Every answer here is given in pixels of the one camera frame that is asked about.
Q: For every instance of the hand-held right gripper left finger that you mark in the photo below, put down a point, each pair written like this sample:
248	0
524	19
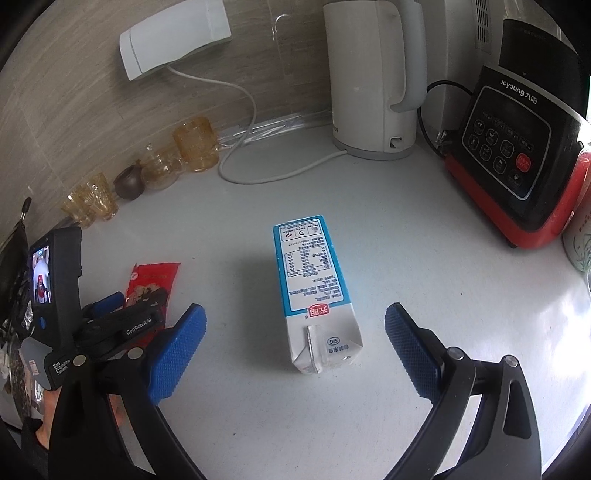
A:
180	355

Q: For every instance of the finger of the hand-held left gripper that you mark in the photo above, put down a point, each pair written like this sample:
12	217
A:
138	318
108	301

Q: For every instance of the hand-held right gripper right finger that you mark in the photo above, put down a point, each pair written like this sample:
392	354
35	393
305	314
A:
411	350

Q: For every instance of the red snack packet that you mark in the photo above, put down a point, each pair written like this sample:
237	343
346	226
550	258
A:
154	277

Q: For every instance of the blue white milk carton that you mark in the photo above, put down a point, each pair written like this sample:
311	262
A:
314	286

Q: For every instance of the person's left forearm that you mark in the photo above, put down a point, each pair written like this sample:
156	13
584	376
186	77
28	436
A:
32	457

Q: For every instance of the person's left hand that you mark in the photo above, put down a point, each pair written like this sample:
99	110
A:
46	415

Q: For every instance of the dark patterned object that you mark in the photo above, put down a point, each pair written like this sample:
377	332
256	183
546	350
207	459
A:
14	277

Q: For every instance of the small amber glass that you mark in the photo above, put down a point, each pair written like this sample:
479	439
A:
101	198
76	210

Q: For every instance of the brown clay cup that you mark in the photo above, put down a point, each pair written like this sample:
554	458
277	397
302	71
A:
129	184

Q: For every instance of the clear glass teapot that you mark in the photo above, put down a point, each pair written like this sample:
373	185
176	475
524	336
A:
159	170

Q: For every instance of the amber glass mug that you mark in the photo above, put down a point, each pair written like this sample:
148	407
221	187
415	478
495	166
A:
196	145

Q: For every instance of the white cup green print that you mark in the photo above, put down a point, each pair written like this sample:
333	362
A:
577	244

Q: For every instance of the red black blender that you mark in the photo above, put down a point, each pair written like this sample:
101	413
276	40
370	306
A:
508	152

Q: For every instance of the white electric kettle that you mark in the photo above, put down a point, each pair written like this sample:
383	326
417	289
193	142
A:
360	69

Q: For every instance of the white appliance with vent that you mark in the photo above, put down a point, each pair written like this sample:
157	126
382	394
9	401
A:
457	46

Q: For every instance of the white wall power adapter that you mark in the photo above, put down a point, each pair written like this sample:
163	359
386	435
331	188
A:
175	37

